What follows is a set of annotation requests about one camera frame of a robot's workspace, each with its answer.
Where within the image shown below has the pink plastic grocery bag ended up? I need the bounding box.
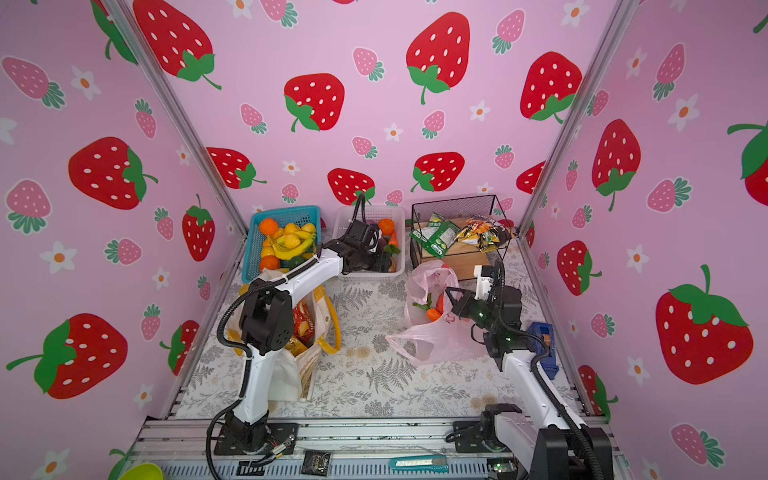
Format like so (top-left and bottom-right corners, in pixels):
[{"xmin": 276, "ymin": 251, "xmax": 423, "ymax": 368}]
[{"xmin": 385, "ymin": 260, "xmax": 485, "ymax": 367}]

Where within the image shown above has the white canvas tote bag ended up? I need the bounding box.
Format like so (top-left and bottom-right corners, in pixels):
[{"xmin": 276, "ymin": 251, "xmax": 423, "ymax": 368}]
[{"xmin": 229, "ymin": 268, "xmax": 342, "ymax": 402}]

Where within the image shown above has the red snack packet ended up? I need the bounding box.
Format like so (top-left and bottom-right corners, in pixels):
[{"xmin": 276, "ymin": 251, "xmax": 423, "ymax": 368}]
[{"xmin": 293, "ymin": 301, "xmax": 315, "ymax": 346}]

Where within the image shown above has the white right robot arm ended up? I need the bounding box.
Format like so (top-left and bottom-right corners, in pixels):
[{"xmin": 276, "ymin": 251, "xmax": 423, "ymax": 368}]
[{"xmin": 445, "ymin": 262, "xmax": 614, "ymax": 479}]

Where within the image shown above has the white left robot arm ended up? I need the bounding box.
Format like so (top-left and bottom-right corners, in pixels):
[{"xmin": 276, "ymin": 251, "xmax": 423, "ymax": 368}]
[{"xmin": 205, "ymin": 219, "xmax": 380, "ymax": 462}]

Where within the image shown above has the orange toy pumpkin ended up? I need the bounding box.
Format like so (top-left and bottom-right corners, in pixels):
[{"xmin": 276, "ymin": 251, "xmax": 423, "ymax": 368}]
[{"xmin": 378, "ymin": 218, "xmax": 395, "ymax": 237}]

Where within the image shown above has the white plastic vegetable basket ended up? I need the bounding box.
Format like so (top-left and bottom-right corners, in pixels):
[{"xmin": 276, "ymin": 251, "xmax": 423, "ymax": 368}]
[{"xmin": 332, "ymin": 205, "xmax": 407, "ymax": 283}]

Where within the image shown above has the blue object at right edge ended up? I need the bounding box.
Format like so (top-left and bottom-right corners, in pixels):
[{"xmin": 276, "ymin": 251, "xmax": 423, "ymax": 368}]
[{"xmin": 527, "ymin": 322, "xmax": 560, "ymax": 380}]

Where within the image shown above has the toy carrot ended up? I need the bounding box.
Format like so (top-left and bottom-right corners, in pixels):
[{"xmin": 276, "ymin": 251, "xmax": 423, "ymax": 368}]
[{"xmin": 412, "ymin": 293, "xmax": 444, "ymax": 322}]

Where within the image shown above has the yellow toy lemon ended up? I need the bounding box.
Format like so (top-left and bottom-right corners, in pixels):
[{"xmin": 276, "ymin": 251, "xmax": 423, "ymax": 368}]
[{"xmin": 280, "ymin": 233, "xmax": 302, "ymax": 250}]

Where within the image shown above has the long yellow toy banana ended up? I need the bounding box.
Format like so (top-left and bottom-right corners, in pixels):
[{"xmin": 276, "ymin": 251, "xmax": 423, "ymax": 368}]
[{"xmin": 272, "ymin": 230, "xmax": 316, "ymax": 261}]

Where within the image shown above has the teal plastic fruit basket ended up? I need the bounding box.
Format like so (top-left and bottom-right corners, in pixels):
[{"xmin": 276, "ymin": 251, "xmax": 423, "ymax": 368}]
[{"xmin": 242, "ymin": 206, "xmax": 321, "ymax": 283}]

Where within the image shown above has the green snack packet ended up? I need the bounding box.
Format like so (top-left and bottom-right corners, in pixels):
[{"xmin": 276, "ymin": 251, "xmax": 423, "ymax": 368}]
[{"xmin": 410, "ymin": 212, "xmax": 460, "ymax": 258}]

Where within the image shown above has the colourful snack packet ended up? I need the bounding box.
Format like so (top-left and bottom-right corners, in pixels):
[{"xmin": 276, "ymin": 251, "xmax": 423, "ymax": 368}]
[{"xmin": 456, "ymin": 216, "xmax": 513, "ymax": 252}]

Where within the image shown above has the large orange toy fruit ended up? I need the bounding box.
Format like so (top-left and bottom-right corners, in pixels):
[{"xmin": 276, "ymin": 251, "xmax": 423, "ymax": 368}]
[{"xmin": 259, "ymin": 255, "xmax": 281, "ymax": 271}]

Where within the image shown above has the orange toy tangerine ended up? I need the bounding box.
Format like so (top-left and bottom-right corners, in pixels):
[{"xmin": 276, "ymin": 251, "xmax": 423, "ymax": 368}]
[{"xmin": 259, "ymin": 218, "xmax": 279, "ymax": 237}]

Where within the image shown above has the green bowl at front edge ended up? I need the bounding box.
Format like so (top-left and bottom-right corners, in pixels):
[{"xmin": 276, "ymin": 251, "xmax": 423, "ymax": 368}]
[{"xmin": 118, "ymin": 463, "xmax": 165, "ymax": 480}]

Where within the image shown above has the black wire mesh basket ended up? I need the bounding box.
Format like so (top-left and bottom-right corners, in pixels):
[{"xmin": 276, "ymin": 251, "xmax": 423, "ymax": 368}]
[{"xmin": 407, "ymin": 194, "xmax": 516, "ymax": 281}]

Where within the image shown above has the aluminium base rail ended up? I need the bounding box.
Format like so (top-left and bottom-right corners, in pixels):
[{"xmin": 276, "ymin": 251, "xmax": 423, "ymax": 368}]
[{"xmin": 123, "ymin": 417, "xmax": 514, "ymax": 479}]

